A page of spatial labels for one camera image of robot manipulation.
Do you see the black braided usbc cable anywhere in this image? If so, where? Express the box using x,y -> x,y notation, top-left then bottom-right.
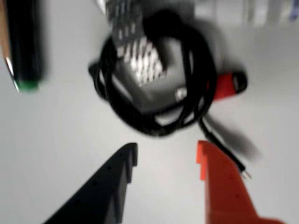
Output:
88,9 -> 253,180

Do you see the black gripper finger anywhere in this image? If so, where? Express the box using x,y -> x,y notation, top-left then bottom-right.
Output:
43,142 -> 139,224

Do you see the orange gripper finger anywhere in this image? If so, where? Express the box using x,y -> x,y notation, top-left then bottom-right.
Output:
196,140 -> 287,224

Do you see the black marker with green cap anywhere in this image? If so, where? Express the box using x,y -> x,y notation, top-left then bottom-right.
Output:
7,0 -> 48,94

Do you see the brown cardboard ballpoint pen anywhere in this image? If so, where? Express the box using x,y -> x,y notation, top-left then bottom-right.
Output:
0,0 -> 21,93

